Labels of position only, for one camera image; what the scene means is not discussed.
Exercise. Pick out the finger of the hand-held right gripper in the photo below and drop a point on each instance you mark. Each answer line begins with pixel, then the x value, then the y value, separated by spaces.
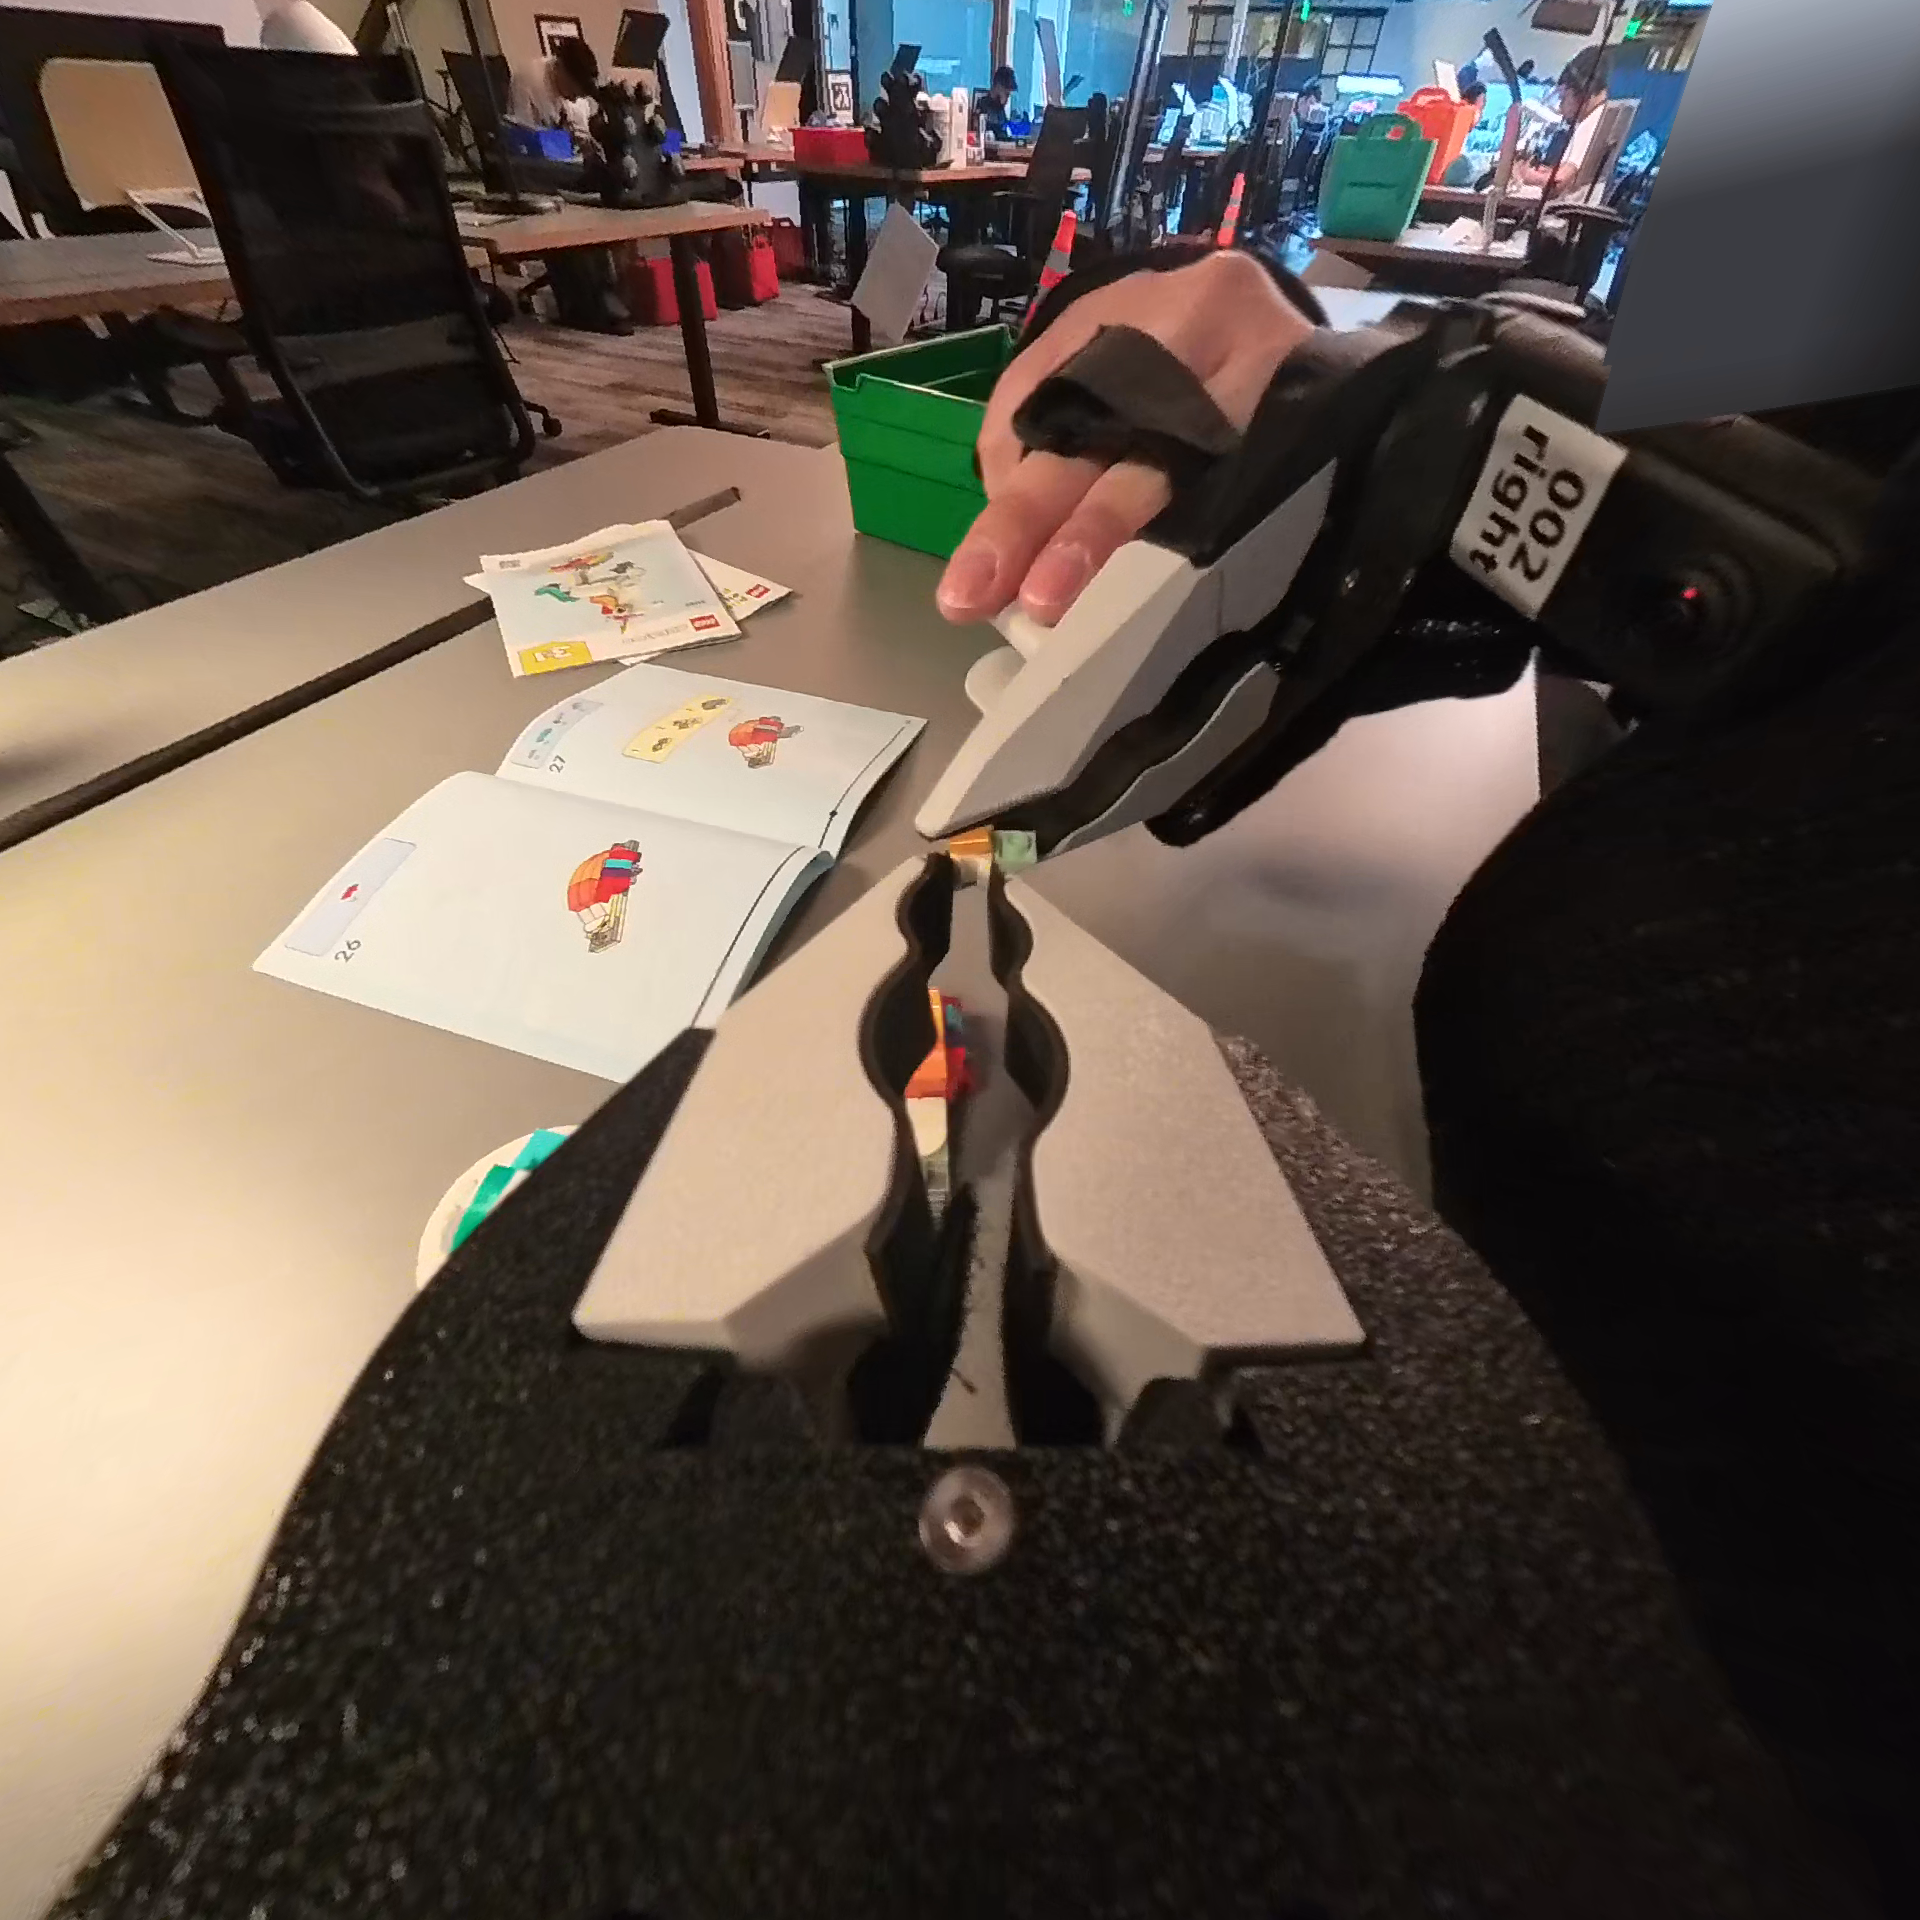
pixel 1185 752
pixel 1080 660

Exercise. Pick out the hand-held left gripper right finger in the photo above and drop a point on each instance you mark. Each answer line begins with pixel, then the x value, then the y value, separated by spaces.
pixel 1185 1186

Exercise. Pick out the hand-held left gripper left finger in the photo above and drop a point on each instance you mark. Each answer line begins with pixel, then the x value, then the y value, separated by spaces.
pixel 752 1186

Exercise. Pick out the pale green lego piece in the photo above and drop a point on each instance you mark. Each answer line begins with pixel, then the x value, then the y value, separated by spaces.
pixel 1019 852

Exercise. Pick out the orange lego balloon build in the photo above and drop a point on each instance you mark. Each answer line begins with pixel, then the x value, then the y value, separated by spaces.
pixel 948 1036

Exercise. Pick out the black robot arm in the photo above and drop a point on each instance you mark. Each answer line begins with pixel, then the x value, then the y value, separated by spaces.
pixel 908 121
pixel 636 150

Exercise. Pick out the white round lego base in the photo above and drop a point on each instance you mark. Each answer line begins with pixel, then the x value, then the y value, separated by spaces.
pixel 466 1200

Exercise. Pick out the small white lego leaflet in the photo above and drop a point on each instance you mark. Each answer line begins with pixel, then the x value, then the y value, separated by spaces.
pixel 760 590

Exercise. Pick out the lego leaflet with yellow corner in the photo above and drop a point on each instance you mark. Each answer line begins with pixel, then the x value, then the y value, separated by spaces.
pixel 599 600

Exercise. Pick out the person's right hand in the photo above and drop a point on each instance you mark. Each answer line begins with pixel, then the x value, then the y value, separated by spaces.
pixel 1200 315

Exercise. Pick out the green plastic bin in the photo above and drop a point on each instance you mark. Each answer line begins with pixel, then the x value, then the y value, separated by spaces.
pixel 917 450

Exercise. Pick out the green tote bag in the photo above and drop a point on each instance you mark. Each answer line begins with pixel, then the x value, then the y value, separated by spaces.
pixel 1373 180

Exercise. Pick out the red tote bag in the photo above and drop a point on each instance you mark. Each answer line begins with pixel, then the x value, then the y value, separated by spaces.
pixel 1448 135

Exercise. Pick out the orange traffic cone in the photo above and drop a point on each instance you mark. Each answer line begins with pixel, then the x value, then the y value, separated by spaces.
pixel 1058 270

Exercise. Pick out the open instruction booklet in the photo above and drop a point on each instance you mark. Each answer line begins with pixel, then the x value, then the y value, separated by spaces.
pixel 451 902

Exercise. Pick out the white paper sign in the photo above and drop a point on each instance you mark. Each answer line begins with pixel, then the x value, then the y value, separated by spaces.
pixel 899 278

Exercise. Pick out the red plastic container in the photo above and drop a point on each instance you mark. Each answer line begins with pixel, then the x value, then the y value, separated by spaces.
pixel 747 270
pixel 670 293

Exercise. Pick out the red plastic tray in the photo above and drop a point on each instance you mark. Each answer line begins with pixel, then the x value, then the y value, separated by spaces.
pixel 833 146

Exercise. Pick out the wooden office desk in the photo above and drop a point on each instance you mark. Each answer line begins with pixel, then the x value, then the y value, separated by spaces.
pixel 630 226
pixel 92 278

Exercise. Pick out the black mesh office chair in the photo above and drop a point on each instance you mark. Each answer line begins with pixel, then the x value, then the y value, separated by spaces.
pixel 345 226

